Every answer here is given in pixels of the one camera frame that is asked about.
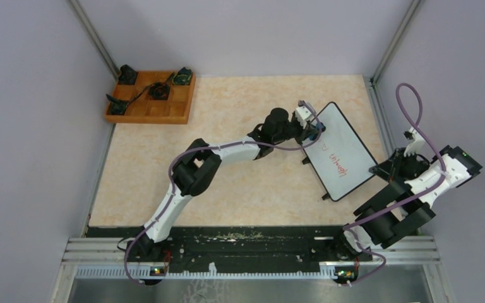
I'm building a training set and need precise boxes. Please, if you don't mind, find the dark object tray centre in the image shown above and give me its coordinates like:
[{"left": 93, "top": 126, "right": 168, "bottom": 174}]
[{"left": 148, "top": 82, "right": 171, "bottom": 100}]

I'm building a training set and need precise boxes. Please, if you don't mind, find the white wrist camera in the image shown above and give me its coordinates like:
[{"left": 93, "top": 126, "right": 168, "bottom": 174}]
[
  {"left": 404, "top": 127, "right": 426, "bottom": 157},
  {"left": 294, "top": 100, "right": 315, "bottom": 128}
]

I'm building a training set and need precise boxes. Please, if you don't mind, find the purple cable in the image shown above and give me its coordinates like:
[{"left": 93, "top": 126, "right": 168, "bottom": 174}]
[
  {"left": 342, "top": 83, "right": 448, "bottom": 287},
  {"left": 124, "top": 100, "right": 323, "bottom": 286}
]

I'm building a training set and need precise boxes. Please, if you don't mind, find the blue whiteboard eraser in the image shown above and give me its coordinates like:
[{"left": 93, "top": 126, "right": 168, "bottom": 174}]
[{"left": 314, "top": 122, "right": 326, "bottom": 133}]

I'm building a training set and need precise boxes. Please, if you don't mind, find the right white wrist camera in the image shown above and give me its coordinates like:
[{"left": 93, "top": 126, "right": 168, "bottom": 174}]
[{"left": 404, "top": 127, "right": 426, "bottom": 157}]

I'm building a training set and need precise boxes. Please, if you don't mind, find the orange wooden compartment tray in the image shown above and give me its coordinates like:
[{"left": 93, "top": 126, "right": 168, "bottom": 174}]
[{"left": 104, "top": 71, "right": 196, "bottom": 124}]

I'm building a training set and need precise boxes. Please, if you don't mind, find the aluminium frame rail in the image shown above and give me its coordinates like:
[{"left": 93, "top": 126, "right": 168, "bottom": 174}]
[{"left": 61, "top": 236, "right": 441, "bottom": 283}]

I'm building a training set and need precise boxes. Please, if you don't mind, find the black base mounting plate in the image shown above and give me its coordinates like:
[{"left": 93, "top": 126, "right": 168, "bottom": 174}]
[{"left": 84, "top": 225, "right": 373, "bottom": 263}]

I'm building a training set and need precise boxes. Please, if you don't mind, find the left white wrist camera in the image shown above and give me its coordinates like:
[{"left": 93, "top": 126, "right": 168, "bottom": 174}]
[{"left": 294, "top": 100, "right": 315, "bottom": 128}]

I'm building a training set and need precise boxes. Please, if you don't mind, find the small black-framed whiteboard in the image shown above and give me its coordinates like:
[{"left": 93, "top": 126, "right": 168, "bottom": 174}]
[{"left": 302, "top": 102, "right": 378, "bottom": 202}]

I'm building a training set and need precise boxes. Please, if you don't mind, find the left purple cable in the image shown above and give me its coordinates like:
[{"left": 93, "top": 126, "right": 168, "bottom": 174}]
[{"left": 124, "top": 100, "right": 323, "bottom": 286}]

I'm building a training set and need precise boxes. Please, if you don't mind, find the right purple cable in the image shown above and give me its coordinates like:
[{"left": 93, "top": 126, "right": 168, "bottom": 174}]
[{"left": 342, "top": 83, "right": 448, "bottom": 287}]

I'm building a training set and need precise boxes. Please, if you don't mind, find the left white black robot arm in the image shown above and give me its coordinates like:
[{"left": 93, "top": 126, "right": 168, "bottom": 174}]
[{"left": 129, "top": 102, "right": 326, "bottom": 261}]

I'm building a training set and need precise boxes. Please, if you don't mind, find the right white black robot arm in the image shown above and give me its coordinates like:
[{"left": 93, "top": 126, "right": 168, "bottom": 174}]
[{"left": 330, "top": 145, "right": 482, "bottom": 260}]

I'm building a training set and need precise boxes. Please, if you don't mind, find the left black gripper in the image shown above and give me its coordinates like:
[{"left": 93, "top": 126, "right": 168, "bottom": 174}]
[{"left": 273, "top": 115, "right": 317, "bottom": 145}]

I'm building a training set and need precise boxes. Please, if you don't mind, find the dark object tray top-right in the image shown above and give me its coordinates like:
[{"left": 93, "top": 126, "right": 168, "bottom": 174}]
[{"left": 171, "top": 67, "right": 193, "bottom": 86}]

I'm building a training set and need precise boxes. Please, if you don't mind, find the dark object tray bottom-left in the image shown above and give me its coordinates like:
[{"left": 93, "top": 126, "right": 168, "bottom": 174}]
[{"left": 105, "top": 94, "right": 129, "bottom": 116}]

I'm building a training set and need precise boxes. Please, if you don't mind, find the dark object tray top-left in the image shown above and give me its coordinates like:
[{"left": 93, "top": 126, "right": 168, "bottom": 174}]
[{"left": 118, "top": 64, "right": 138, "bottom": 85}]

